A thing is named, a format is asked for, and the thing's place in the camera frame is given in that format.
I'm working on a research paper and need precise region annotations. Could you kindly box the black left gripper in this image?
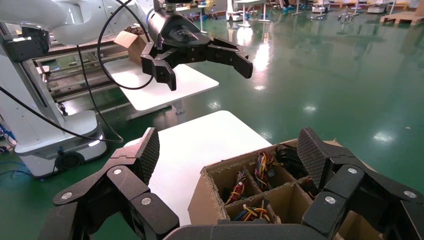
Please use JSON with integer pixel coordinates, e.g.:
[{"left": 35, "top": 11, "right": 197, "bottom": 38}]
[{"left": 140, "top": 8, "right": 254, "bottom": 92}]

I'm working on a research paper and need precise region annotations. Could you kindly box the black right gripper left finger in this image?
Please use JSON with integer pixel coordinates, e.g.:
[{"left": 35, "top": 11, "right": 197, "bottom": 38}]
[{"left": 39, "top": 127, "right": 180, "bottom": 240}]

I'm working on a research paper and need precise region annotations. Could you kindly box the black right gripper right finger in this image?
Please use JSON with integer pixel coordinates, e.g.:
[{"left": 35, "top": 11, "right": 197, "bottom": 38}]
[{"left": 296, "top": 126, "right": 424, "bottom": 240}]

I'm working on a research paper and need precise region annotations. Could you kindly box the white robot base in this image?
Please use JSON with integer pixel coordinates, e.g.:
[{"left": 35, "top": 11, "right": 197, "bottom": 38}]
[{"left": 0, "top": 23, "right": 109, "bottom": 180}]

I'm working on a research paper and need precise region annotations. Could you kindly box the small open cardboard box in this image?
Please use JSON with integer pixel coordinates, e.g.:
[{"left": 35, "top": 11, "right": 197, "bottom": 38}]
[{"left": 113, "top": 26, "right": 151, "bottom": 66}]

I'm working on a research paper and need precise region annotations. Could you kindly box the cardboard box with dividers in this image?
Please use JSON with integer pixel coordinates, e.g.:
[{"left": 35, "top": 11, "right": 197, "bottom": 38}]
[{"left": 188, "top": 139, "right": 424, "bottom": 240}]

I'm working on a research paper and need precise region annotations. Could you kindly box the white rectangular side table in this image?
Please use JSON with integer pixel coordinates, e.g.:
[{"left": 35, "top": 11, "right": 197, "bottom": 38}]
[{"left": 102, "top": 57, "right": 220, "bottom": 125}]

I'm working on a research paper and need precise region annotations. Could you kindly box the wooden pallet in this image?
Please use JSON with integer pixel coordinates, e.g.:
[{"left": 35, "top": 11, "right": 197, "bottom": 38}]
[{"left": 380, "top": 9, "right": 424, "bottom": 26}]

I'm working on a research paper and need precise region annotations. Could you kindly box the power supply with black cables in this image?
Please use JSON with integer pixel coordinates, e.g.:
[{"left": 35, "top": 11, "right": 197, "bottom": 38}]
[{"left": 274, "top": 144, "right": 309, "bottom": 180}]

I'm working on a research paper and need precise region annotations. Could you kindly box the power supply, blue-orange cable bundle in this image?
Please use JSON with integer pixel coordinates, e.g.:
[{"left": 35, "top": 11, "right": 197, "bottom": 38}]
[{"left": 254, "top": 150, "right": 282, "bottom": 193}]

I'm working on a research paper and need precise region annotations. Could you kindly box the power supply, orange-black cable bundle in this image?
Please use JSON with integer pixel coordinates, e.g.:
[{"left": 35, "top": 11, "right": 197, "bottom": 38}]
[{"left": 231, "top": 198, "right": 271, "bottom": 223}]

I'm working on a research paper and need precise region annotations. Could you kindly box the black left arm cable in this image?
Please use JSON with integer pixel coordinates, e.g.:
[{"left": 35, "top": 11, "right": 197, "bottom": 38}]
[{"left": 0, "top": 0, "right": 157, "bottom": 144}]

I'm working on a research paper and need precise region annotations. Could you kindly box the power supply, multicolour cable bundle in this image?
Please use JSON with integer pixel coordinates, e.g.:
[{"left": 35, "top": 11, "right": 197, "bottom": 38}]
[{"left": 225, "top": 170, "right": 249, "bottom": 206}]

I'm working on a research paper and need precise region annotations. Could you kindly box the metal rail rack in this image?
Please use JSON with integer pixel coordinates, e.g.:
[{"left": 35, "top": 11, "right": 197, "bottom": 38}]
[{"left": 31, "top": 39, "right": 143, "bottom": 104}]

